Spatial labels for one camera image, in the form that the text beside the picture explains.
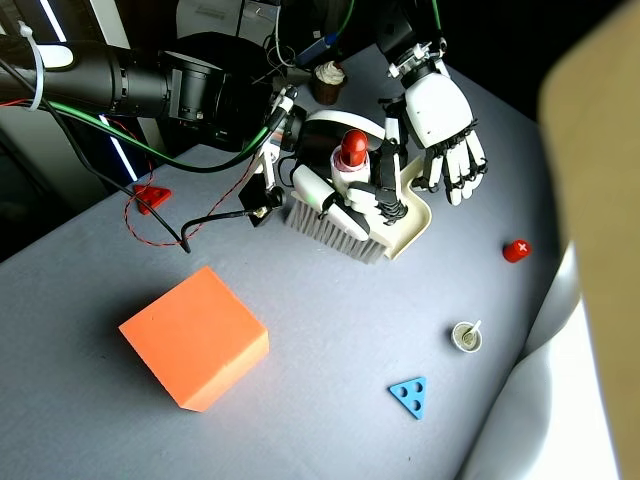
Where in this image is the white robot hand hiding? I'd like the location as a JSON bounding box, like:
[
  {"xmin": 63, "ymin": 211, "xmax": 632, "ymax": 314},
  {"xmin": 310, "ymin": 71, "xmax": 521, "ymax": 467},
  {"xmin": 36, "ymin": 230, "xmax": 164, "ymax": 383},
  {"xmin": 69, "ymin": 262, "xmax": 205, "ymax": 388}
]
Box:
[
  {"xmin": 289, "ymin": 109, "xmax": 409, "ymax": 241},
  {"xmin": 382, "ymin": 59, "xmax": 489, "ymax": 206}
]

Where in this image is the cream plastic dustpan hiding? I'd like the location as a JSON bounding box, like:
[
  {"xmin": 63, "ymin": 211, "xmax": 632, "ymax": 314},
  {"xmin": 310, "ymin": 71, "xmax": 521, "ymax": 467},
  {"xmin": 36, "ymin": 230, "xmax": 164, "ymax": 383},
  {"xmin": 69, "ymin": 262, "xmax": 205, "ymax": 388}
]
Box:
[{"xmin": 384, "ymin": 154, "xmax": 432, "ymax": 261}]

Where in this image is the toy cupcake with white cream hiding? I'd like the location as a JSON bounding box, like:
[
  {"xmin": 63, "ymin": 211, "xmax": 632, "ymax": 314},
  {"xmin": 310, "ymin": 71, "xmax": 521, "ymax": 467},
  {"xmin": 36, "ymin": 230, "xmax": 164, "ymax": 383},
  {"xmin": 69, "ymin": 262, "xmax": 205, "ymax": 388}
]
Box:
[{"xmin": 312, "ymin": 59, "xmax": 349, "ymax": 105}]

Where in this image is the grey table cloth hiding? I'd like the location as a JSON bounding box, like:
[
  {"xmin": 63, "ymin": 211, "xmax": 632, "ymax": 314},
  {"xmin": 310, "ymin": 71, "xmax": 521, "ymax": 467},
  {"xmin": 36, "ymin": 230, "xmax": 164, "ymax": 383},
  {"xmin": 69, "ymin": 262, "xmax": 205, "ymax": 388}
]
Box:
[{"xmin": 0, "ymin": 42, "xmax": 574, "ymax": 480}]

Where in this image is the red triangle block with holes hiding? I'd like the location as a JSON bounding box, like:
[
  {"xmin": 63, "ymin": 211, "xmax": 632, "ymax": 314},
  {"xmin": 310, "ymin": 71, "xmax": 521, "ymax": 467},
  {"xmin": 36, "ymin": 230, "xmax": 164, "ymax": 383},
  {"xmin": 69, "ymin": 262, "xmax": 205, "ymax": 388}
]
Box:
[{"xmin": 132, "ymin": 183, "xmax": 173, "ymax": 215}]

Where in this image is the red cylinder with white cross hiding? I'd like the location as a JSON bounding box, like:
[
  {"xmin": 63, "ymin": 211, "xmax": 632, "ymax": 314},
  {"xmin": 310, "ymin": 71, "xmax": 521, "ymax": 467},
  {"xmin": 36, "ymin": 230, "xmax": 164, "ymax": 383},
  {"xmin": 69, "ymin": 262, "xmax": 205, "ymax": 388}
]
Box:
[{"xmin": 502, "ymin": 238, "xmax": 533, "ymax": 264}]

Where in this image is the tan board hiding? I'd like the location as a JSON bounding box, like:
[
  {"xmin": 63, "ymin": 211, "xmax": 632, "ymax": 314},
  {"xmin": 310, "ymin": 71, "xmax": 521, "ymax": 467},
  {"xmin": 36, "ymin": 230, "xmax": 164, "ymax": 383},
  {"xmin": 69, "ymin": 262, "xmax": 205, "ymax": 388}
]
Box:
[{"xmin": 537, "ymin": 0, "xmax": 640, "ymax": 480}]

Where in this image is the orange foam block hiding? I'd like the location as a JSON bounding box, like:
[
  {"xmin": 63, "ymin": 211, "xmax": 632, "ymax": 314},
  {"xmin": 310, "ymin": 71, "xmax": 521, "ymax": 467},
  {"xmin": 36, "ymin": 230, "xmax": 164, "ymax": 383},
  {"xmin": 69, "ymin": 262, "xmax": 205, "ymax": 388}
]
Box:
[{"xmin": 118, "ymin": 265, "xmax": 270, "ymax": 414}]

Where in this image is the small white bowl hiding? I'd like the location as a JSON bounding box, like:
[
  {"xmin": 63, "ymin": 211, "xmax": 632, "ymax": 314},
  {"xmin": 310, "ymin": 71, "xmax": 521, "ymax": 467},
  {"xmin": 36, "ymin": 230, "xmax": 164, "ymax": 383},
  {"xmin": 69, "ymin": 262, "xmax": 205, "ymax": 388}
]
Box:
[{"xmin": 452, "ymin": 321, "xmax": 484, "ymax": 354}]

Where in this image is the blue triangle block with holes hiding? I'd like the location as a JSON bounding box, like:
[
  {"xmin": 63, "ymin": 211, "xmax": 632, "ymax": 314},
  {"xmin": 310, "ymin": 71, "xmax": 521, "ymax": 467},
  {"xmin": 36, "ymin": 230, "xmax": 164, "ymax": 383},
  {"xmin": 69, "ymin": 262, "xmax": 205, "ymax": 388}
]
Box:
[{"xmin": 388, "ymin": 376, "xmax": 429, "ymax": 421}]

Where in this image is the white zip tie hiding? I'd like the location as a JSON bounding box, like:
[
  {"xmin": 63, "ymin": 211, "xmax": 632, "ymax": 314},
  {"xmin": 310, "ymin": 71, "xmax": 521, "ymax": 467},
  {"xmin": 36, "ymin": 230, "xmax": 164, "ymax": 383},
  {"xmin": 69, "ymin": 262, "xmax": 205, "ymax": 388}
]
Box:
[{"xmin": 17, "ymin": 22, "xmax": 46, "ymax": 112}]

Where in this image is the white backdrop sheet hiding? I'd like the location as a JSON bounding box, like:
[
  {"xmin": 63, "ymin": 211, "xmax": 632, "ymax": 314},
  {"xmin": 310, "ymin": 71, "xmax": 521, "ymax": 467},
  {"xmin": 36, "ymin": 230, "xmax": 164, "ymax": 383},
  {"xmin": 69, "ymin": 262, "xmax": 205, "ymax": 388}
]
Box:
[{"xmin": 457, "ymin": 239, "xmax": 626, "ymax": 480}]

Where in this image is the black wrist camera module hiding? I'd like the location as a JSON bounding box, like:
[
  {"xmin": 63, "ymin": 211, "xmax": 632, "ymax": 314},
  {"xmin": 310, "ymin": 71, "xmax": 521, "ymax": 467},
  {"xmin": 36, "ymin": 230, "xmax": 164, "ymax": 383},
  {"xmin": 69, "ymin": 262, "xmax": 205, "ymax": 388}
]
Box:
[{"xmin": 238, "ymin": 172, "xmax": 287, "ymax": 229}]

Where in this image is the red and black twisted cable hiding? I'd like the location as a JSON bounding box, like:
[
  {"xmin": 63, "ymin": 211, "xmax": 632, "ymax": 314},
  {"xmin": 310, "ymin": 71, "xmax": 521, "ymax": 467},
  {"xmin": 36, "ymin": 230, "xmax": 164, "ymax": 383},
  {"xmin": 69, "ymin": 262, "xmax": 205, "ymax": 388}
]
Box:
[{"xmin": 123, "ymin": 114, "xmax": 261, "ymax": 249}]

